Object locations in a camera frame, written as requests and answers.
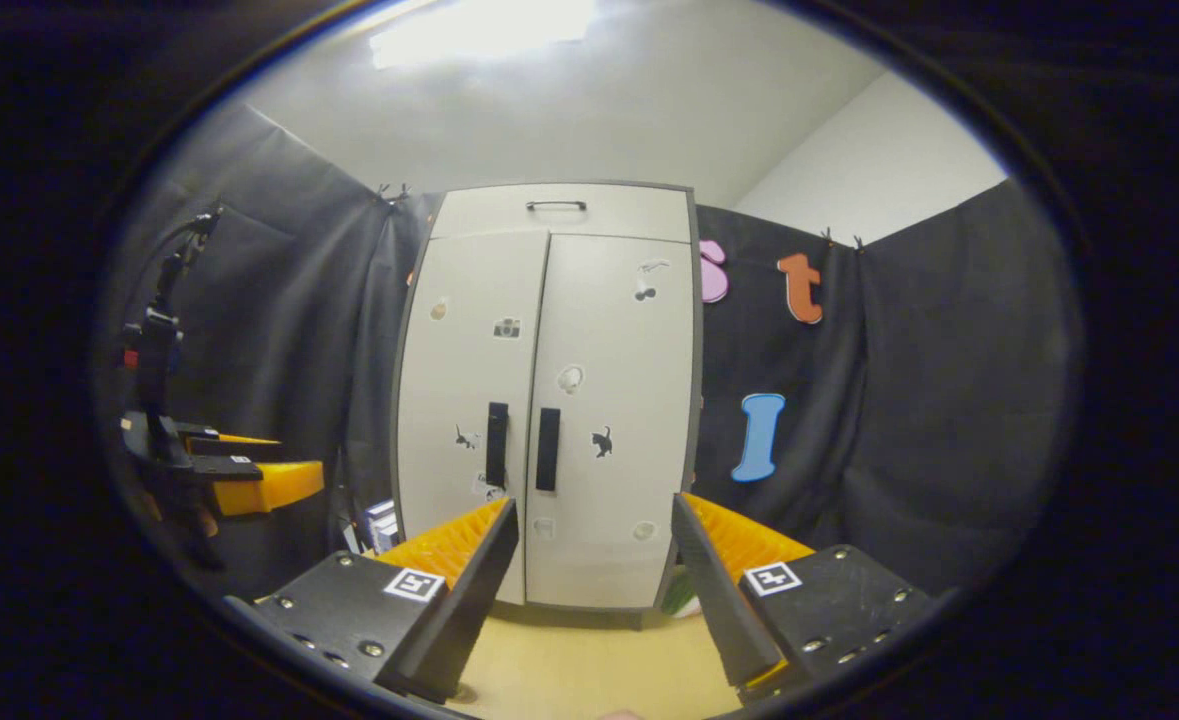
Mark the white printed carton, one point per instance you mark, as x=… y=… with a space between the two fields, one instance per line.
x=384 y=520

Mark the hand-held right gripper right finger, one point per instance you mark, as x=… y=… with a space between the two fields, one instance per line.
x=719 y=600

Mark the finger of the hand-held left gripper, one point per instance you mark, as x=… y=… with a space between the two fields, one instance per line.
x=224 y=445
x=269 y=488

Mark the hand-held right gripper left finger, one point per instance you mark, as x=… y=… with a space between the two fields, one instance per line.
x=474 y=600

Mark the grey and white cabinet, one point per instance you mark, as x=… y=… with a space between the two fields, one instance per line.
x=599 y=614

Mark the white cabinet door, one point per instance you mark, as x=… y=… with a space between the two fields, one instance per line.
x=629 y=350
x=449 y=380

